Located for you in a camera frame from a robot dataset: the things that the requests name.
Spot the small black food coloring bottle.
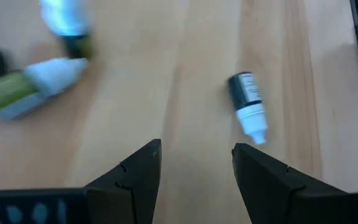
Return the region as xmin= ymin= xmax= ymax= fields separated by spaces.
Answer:
xmin=227 ymin=71 xmax=269 ymax=146

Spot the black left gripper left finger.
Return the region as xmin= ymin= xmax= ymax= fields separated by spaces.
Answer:
xmin=85 ymin=139 xmax=162 ymax=224

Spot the small olive food coloring bottle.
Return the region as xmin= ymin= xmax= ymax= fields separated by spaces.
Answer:
xmin=38 ymin=0 xmax=94 ymax=60

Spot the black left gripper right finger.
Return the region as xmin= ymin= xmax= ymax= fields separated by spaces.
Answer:
xmin=231 ymin=142 xmax=349 ymax=224

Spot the small green food coloring bottle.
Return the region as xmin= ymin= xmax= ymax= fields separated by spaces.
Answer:
xmin=0 ymin=57 xmax=89 ymax=121

